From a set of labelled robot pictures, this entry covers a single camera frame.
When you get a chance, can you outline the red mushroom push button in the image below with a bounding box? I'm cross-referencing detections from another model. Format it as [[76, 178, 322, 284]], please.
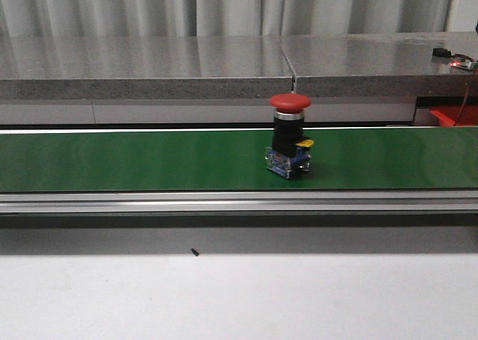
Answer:
[[265, 93, 314, 179]]

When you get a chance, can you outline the grey stone counter slab right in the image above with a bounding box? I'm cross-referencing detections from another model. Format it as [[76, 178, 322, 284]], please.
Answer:
[[281, 31, 477, 97]]

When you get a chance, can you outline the grey stone counter slab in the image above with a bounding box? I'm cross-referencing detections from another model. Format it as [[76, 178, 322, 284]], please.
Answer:
[[1, 36, 293, 100], [281, 31, 477, 97]]

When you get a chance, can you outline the green conveyor belt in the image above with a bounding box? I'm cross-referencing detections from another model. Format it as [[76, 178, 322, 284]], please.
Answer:
[[1, 127, 477, 193]]

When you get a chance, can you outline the red plastic tray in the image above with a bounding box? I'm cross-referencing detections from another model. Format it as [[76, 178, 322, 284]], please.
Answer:
[[430, 105, 477, 127]]

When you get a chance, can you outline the grey stone counter slab left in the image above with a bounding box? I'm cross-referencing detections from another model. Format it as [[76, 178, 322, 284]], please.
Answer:
[[1, 36, 293, 100]]

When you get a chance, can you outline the small sensor circuit board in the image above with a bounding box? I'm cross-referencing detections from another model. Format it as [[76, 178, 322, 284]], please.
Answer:
[[432, 48, 477, 71]]

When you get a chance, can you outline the white pleated curtain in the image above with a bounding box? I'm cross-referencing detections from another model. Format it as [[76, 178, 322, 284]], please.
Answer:
[[0, 0, 478, 38]]

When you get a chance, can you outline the aluminium conveyor frame rail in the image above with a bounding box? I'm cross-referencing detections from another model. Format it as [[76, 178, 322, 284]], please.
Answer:
[[1, 190, 477, 214]]

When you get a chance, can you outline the red black sensor wire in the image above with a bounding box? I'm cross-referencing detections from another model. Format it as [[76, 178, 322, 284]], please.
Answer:
[[453, 52, 478, 126]]

